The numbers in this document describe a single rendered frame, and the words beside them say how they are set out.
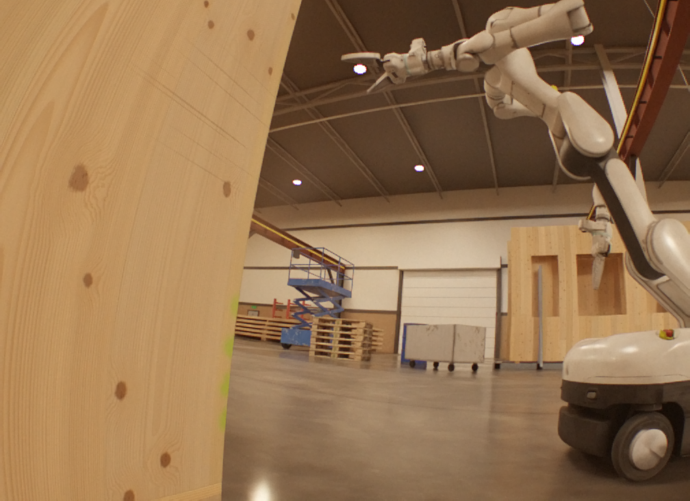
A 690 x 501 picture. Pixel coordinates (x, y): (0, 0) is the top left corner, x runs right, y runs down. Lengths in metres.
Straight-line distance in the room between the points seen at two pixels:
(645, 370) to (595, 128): 0.72
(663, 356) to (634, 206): 0.49
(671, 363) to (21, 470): 1.06
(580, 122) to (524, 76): 0.27
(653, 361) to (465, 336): 5.39
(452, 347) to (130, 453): 5.79
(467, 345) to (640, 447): 5.44
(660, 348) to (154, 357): 0.94
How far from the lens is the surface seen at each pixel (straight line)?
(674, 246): 1.20
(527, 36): 1.07
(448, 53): 1.12
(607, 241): 1.43
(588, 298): 9.25
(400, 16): 13.68
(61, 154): 0.33
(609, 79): 14.46
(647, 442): 0.98
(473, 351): 6.37
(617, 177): 1.26
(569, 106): 1.29
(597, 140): 1.24
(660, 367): 0.95
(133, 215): 0.35
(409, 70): 1.15
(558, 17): 1.06
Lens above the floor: 0.32
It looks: 16 degrees up
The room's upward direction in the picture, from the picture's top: 6 degrees clockwise
